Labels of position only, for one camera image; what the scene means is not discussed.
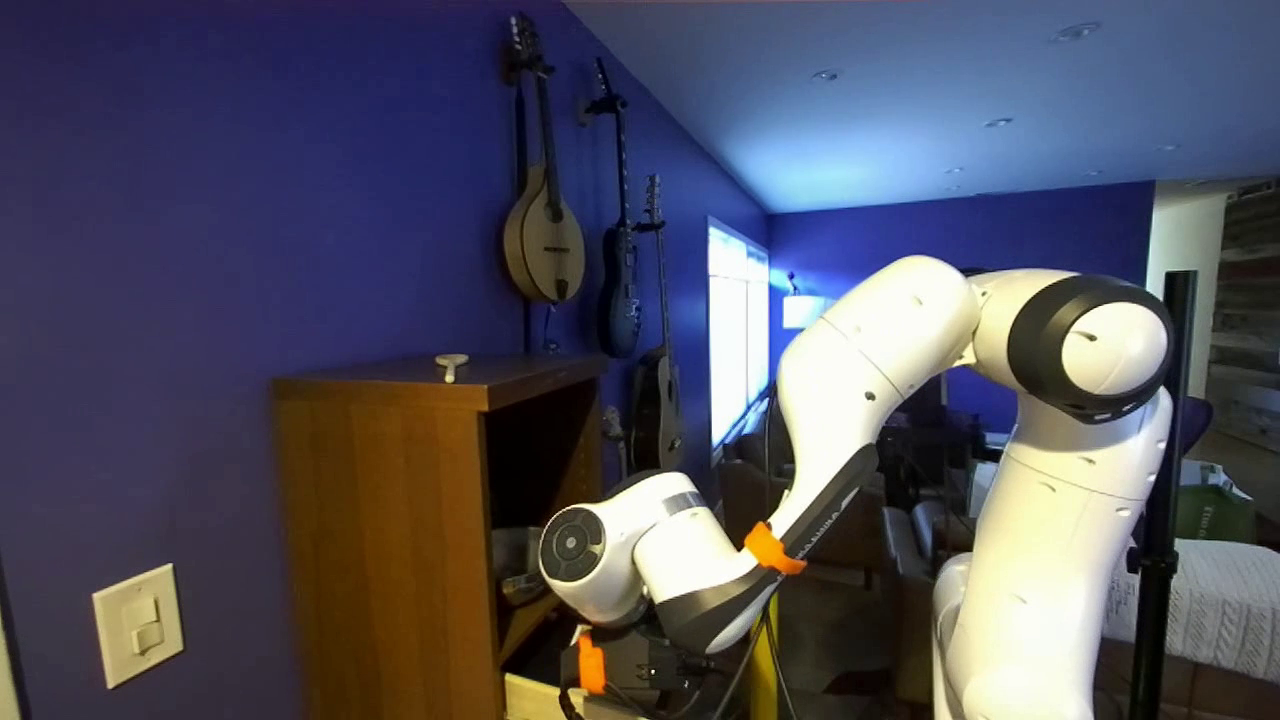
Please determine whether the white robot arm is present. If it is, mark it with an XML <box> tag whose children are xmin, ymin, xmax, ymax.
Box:
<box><xmin>535</xmin><ymin>255</ymin><xmax>1175</xmax><ymax>720</ymax></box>

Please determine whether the white bed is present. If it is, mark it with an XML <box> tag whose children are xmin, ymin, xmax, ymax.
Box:
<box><xmin>1164</xmin><ymin>539</ymin><xmax>1280</xmax><ymax>686</ymax></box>

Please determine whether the dark guitar on wall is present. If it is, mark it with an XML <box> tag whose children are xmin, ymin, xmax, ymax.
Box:
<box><xmin>583</xmin><ymin>63</ymin><xmax>640</xmax><ymax>358</ymax></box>

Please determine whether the yellow pole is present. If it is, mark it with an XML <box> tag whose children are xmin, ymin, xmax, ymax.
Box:
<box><xmin>740</xmin><ymin>608</ymin><xmax>782</xmax><ymax>720</ymax></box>

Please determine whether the open wooden drawer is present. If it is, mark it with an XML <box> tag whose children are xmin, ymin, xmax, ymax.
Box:
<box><xmin>505</xmin><ymin>674</ymin><xmax>563</xmax><ymax>720</ymax></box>

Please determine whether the small white knob object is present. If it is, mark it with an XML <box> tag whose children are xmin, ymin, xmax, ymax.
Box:
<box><xmin>438</xmin><ymin>353</ymin><xmax>470</xmax><ymax>385</ymax></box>

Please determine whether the white wall light switch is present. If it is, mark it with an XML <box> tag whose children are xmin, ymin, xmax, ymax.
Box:
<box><xmin>92</xmin><ymin>563</ymin><xmax>184</xmax><ymax>688</ymax></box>

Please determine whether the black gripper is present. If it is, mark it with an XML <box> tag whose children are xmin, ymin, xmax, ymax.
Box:
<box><xmin>555</xmin><ymin>624</ymin><xmax>723</xmax><ymax>720</ymax></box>

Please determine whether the brown wooden cabinet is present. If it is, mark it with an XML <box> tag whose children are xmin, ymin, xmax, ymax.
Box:
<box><xmin>274</xmin><ymin>358</ymin><xmax>605</xmax><ymax>720</ymax></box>

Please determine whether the mandolin on wall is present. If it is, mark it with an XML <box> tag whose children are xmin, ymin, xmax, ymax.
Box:
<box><xmin>505</xmin><ymin>13</ymin><xmax>583</xmax><ymax>306</ymax></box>

